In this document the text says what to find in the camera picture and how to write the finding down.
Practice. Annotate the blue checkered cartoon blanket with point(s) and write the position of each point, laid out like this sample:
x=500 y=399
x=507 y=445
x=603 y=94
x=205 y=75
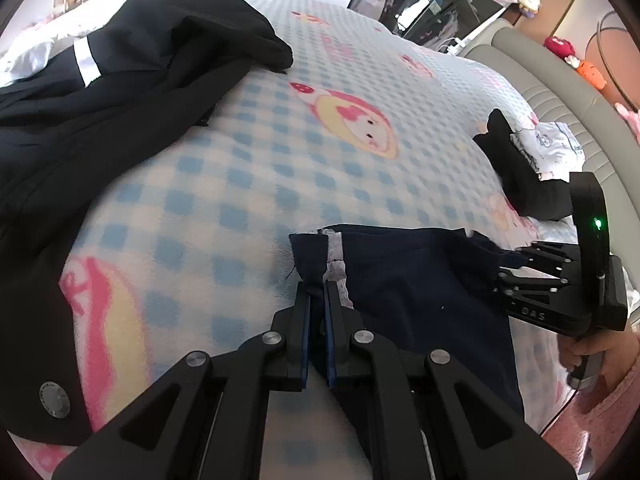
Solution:
x=190 y=250

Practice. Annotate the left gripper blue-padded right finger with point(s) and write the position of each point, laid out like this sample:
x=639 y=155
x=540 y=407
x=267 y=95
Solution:
x=426 y=417

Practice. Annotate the folded black garment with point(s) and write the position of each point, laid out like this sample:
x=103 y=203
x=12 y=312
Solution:
x=528 y=195

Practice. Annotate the black jacket on bed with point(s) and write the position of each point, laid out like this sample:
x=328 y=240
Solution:
x=163 y=65

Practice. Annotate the person right hand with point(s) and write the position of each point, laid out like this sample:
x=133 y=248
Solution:
x=619 y=350

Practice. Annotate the folded white printed garment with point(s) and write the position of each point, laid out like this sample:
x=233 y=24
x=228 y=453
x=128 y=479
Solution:
x=551 y=149

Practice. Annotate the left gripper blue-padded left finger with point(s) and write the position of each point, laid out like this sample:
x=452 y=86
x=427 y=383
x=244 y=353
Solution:
x=205 y=417

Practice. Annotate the navy striped track pants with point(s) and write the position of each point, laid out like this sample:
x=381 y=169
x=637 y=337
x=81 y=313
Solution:
x=424 y=289

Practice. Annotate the orange plush toy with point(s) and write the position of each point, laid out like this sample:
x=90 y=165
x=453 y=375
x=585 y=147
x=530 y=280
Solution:
x=591 y=74

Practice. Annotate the grey padded headboard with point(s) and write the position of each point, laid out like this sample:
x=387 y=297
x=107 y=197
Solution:
x=555 y=92

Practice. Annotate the red plush toy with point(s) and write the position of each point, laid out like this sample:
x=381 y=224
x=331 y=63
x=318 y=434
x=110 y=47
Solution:
x=560 y=47

